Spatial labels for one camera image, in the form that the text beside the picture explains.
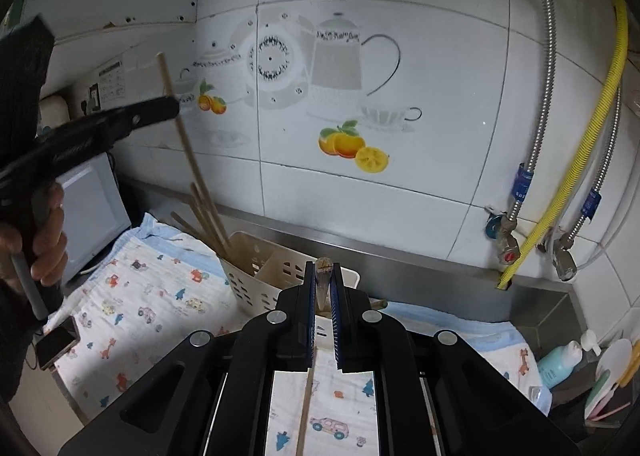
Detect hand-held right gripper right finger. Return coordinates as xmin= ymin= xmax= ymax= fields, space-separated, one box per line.
xmin=330 ymin=261 xmax=583 ymax=456

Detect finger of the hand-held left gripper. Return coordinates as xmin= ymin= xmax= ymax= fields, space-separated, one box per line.
xmin=50 ymin=96 xmax=181 ymax=173

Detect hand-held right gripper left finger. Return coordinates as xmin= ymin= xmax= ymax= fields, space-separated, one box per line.
xmin=57 ymin=261 xmax=318 ymax=456

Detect cream plastic utensil holder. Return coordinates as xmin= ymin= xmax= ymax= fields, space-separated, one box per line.
xmin=219 ymin=231 xmax=361 ymax=352

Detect person's left forearm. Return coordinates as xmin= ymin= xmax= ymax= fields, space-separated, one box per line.
xmin=0 ymin=280 xmax=48 ymax=403

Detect person's left hand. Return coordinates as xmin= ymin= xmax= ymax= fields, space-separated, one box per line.
xmin=0 ymin=186 xmax=68 ymax=294

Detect white appliance behind microwave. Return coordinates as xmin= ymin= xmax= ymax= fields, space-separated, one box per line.
xmin=39 ymin=94 xmax=72 ymax=137

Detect white microwave oven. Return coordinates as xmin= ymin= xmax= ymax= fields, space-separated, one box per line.
xmin=54 ymin=153 xmax=132 ymax=285

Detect printed cartoon blanket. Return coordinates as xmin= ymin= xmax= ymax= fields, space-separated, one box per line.
xmin=47 ymin=213 xmax=553 ymax=456

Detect metal valve with red knob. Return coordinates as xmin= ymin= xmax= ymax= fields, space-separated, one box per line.
xmin=485 ymin=208 xmax=524 ymax=265

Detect white plastic object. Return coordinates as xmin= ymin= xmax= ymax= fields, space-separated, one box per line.
xmin=46 ymin=295 xmax=82 ymax=333

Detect teal pump bottle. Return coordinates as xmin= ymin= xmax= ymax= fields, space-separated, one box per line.
xmin=537 ymin=330 xmax=601 ymax=389

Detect plain metal valve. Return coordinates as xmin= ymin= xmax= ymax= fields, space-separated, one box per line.
xmin=540 ymin=235 xmax=579 ymax=283

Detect smartphone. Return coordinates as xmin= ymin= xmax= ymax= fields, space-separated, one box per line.
xmin=34 ymin=320 xmax=82 ymax=371

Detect pastel plastic plates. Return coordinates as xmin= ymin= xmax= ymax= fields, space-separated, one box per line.
xmin=584 ymin=338 xmax=635 ymax=423

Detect white wall label sticker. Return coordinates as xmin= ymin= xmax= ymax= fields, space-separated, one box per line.
xmin=97 ymin=60 xmax=127 ymax=105

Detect wall socket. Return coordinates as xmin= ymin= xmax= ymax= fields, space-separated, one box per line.
xmin=80 ymin=83 xmax=104 ymax=115

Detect grey cable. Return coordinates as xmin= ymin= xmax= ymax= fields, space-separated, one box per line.
xmin=11 ymin=255 xmax=47 ymax=321

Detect blue hose tag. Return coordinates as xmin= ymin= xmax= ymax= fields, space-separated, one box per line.
xmin=512 ymin=163 xmax=534 ymax=200
xmin=582 ymin=188 xmax=604 ymax=223

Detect white plastic hose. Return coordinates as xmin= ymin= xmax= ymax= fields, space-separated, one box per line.
xmin=570 ymin=136 xmax=640 ymax=277

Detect short braided metal hose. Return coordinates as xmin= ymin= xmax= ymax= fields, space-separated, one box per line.
xmin=555 ymin=86 xmax=624 ymax=257

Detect long braided metal hose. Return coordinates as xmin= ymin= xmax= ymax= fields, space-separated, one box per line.
xmin=500 ymin=0 xmax=559 ymax=237

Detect yellow corrugated gas hose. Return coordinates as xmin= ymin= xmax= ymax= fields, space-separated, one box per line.
xmin=496 ymin=0 xmax=629 ymax=293

